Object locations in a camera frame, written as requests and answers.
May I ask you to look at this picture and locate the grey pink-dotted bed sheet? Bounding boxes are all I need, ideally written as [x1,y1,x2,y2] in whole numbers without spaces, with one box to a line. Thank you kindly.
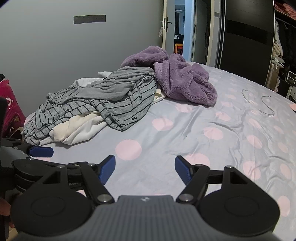
[23,61,296,232]

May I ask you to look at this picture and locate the red folded bedding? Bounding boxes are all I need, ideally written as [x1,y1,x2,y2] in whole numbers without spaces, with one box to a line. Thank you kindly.
[274,0,296,15]

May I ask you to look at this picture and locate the grey wall plaque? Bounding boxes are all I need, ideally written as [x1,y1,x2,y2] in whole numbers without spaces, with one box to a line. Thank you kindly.
[73,14,106,24]

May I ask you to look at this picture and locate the purple fleece garment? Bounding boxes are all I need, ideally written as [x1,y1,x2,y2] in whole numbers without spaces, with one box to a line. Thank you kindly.
[120,45,218,107]

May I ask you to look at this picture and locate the white door frame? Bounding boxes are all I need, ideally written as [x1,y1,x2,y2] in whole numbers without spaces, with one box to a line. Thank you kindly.
[191,0,217,67]

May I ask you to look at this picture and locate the hanging pale clothes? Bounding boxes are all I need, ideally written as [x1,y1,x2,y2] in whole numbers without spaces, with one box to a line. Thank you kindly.
[272,20,284,68]

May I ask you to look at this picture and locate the white storage box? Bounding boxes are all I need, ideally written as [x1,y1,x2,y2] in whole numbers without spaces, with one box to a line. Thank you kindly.
[286,70,296,103]

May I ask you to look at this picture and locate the white garment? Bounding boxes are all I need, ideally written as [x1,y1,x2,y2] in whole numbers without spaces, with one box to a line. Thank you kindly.
[49,111,108,146]

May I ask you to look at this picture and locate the plain grey knit top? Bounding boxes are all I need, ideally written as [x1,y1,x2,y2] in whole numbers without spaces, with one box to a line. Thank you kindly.
[47,66,155,104]

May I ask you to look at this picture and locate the orange stool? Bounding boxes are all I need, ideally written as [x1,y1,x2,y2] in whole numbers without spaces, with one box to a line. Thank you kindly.
[174,43,185,56]

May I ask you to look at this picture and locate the wire clothes hanger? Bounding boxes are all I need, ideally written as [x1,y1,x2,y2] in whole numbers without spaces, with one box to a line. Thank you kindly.
[241,89,255,104]
[258,95,276,116]

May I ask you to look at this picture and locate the magenta patterned bag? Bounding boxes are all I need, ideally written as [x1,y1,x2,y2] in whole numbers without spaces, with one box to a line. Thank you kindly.
[0,78,26,140]

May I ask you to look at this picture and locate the metal door handle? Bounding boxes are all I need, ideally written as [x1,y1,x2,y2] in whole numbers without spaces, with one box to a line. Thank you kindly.
[161,18,173,32]

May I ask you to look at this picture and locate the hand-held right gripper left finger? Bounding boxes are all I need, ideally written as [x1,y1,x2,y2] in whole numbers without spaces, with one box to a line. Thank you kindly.
[42,155,116,205]

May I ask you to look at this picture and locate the grey black-striped garment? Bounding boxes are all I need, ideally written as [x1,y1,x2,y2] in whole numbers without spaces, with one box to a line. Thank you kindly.
[21,74,158,145]

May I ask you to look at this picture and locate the cardboard box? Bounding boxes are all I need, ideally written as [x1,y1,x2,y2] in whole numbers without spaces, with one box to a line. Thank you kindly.
[266,62,282,93]

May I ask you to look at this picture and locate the off-white cloth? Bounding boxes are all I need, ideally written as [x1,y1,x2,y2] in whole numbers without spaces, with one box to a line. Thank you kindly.
[74,71,114,88]

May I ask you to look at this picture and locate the cream cloth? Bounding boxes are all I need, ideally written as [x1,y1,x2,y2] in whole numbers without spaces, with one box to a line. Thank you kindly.
[151,88,167,104]

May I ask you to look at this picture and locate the white door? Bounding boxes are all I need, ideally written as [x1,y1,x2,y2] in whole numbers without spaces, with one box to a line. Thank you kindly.
[162,0,176,52]

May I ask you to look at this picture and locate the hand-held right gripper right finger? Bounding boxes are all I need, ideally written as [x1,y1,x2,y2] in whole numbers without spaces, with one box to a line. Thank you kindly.
[174,155,250,205]

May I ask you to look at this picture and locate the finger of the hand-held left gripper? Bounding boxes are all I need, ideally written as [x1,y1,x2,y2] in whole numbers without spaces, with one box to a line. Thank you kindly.
[23,143,54,159]
[29,159,81,171]

